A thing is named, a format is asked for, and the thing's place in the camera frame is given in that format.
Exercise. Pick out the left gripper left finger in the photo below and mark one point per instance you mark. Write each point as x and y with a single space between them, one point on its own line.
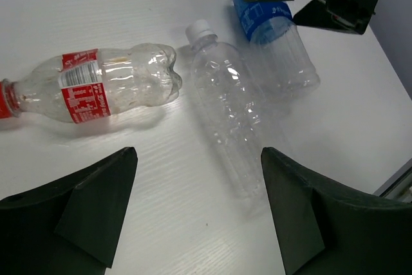
71 225

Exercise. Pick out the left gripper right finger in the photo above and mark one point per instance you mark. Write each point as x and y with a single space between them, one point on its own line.
326 227

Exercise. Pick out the blue label water bottle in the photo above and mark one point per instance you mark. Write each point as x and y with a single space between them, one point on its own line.
283 63

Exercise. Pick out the clear unlabelled plastic bottle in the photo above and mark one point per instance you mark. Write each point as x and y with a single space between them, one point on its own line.
228 102

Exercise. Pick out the red label clear bottle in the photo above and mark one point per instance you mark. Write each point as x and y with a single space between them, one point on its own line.
92 84

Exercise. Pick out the metal rail front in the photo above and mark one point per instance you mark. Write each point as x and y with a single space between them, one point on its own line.
398 186

